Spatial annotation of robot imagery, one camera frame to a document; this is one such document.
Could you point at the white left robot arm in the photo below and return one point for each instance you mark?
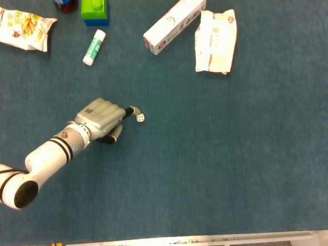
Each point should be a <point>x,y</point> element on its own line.
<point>43,161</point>

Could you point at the small white die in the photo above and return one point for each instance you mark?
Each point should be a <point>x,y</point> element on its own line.
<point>140,118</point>

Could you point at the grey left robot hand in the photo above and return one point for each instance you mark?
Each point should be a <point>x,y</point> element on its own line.
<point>101,118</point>

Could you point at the blue toy building block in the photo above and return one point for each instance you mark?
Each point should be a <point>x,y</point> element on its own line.
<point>98,21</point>

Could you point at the white tissue packet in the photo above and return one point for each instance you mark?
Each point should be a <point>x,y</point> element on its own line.
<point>216,41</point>

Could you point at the white green glue stick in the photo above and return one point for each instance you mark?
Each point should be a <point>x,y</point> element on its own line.
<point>94,47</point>

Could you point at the cola bottle with blue label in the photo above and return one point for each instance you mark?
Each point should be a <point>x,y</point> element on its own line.
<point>65,2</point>

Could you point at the teal felt table mat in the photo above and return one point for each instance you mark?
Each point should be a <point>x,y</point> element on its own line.
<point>182,155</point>

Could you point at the white snack chip bag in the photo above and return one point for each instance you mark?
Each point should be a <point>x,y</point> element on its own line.
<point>16,29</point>

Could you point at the green toy building block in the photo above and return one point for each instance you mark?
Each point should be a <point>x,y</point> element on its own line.
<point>94,5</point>

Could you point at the aluminium frame rail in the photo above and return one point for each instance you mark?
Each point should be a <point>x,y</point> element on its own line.
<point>188,242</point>

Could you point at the white toothpaste box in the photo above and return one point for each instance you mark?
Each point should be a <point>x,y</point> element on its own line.
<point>174,23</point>

